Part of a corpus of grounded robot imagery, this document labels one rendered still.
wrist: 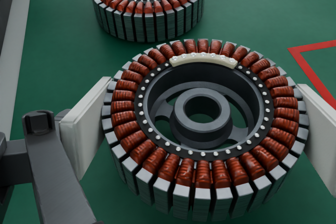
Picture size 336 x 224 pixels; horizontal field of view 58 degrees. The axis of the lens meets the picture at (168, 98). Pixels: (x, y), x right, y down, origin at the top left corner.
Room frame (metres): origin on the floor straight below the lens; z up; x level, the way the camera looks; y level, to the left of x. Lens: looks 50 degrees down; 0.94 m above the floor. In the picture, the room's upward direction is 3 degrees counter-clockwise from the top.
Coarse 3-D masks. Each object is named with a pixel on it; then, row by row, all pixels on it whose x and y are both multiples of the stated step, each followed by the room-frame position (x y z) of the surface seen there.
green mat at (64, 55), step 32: (32, 0) 0.31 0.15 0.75; (64, 0) 0.31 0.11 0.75; (224, 0) 0.29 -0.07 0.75; (256, 0) 0.29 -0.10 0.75; (288, 0) 0.29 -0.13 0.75; (320, 0) 0.28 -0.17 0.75; (32, 32) 0.25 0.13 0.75; (64, 32) 0.25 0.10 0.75; (96, 32) 0.25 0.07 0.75; (192, 32) 0.24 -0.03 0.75; (224, 32) 0.24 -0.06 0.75; (256, 32) 0.24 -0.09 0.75; (288, 32) 0.23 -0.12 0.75; (320, 32) 0.23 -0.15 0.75; (32, 64) 0.20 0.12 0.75; (64, 64) 0.20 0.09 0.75; (96, 64) 0.20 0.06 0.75; (288, 64) 0.19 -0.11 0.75; (320, 64) 0.19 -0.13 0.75; (32, 96) 0.17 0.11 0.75; (64, 96) 0.16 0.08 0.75; (320, 96) 0.15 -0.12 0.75; (160, 128) 0.13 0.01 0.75; (96, 160) 0.10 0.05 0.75; (32, 192) 0.08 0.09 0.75; (96, 192) 0.08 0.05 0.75; (128, 192) 0.08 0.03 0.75; (288, 192) 0.08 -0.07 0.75; (320, 192) 0.07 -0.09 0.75
